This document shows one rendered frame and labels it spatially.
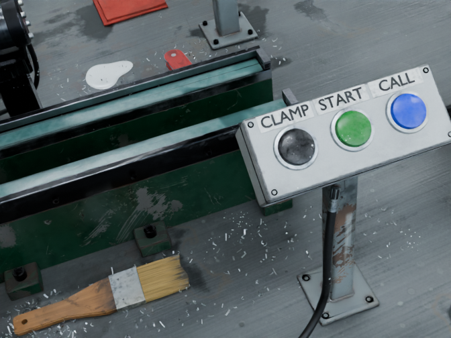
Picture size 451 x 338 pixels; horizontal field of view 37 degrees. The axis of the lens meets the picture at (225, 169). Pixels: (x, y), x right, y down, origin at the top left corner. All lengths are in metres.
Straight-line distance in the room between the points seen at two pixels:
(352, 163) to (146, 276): 0.34
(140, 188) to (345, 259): 0.25
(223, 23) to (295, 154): 0.61
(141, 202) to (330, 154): 0.32
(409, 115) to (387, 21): 0.60
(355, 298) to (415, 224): 0.13
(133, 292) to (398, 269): 0.31
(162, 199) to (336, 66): 0.39
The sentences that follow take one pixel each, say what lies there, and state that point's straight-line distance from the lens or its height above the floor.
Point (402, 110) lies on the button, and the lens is 0.57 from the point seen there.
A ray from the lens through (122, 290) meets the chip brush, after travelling 0.80.
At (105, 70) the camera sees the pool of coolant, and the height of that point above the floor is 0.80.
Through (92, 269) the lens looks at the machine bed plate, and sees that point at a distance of 0.83.
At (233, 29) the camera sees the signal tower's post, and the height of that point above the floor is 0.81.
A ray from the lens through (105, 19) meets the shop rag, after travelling 1.23.
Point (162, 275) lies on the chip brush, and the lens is 0.80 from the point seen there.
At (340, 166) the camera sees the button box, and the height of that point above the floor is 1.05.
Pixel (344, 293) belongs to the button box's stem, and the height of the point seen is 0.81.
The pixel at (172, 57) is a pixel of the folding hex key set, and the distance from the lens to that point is 1.08.
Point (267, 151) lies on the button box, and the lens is 0.54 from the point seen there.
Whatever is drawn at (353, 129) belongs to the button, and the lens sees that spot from 0.55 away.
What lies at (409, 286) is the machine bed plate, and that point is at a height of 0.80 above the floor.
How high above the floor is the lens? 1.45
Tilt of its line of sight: 46 degrees down
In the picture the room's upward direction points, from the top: 9 degrees counter-clockwise
